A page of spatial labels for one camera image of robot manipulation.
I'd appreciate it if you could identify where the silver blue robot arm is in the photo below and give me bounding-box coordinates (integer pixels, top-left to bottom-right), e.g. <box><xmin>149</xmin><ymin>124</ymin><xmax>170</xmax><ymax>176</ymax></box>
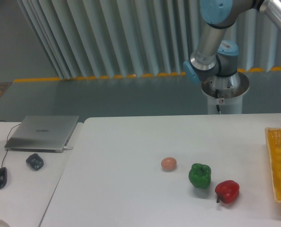
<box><xmin>183</xmin><ymin>0</ymin><xmax>281</xmax><ymax>99</ymax></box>

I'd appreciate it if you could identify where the brown egg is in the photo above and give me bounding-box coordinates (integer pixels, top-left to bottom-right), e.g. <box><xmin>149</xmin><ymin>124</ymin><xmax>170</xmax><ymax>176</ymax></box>
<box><xmin>161</xmin><ymin>157</ymin><xmax>177</xmax><ymax>172</ymax></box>

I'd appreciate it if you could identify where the green bell pepper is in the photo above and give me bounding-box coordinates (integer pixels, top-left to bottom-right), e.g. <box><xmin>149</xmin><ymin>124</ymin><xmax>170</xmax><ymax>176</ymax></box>
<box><xmin>188</xmin><ymin>163</ymin><xmax>211</xmax><ymax>189</ymax></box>

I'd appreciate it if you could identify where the white folding partition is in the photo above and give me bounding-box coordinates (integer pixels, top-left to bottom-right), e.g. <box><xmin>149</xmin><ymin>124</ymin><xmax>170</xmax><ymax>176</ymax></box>
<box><xmin>17</xmin><ymin>0</ymin><xmax>281</xmax><ymax>80</ymax></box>

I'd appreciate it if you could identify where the silver laptop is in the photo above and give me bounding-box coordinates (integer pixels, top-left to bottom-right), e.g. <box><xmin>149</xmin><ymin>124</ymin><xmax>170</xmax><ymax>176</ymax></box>
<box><xmin>5</xmin><ymin>115</ymin><xmax>79</xmax><ymax>153</ymax></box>

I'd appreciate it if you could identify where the dark grey small case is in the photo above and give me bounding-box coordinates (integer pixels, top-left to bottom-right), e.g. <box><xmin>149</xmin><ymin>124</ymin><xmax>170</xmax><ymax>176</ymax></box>
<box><xmin>26</xmin><ymin>153</ymin><xmax>44</xmax><ymax>171</ymax></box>

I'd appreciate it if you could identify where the red bell pepper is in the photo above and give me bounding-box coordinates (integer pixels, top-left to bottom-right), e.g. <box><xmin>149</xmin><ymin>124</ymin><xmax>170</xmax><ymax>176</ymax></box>
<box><xmin>215</xmin><ymin>180</ymin><xmax>239</xmax><ymax>204</ymax></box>

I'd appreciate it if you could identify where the yellow wicker basket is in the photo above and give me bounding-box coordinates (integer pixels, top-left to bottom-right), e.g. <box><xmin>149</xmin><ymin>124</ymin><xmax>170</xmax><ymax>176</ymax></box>
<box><xmin>265</xmin><ymin>128</ymin><xmax>281</xmax><ymax>203</ymax></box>

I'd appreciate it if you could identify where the black computer mouse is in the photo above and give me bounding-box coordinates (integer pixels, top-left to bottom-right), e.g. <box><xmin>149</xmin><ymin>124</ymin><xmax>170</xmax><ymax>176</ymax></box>
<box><xmin>0</xmin><ymin>167</ymin><xmax>8</xmax><ymax>189</ymax></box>

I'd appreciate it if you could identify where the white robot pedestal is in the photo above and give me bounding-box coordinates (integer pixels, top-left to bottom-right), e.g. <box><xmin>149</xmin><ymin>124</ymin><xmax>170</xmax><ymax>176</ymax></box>
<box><xmin>201</xmin><ymin>72</ymin><xmax>249</xmax><ymax>114</ymax></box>

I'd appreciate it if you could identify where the black mouse cable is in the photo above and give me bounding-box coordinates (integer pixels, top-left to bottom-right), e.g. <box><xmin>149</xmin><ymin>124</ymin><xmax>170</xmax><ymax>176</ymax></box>
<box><xmin>0</xmin><ymin>120</ymin><xmax>22</xmax><ymax>169</ymax></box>

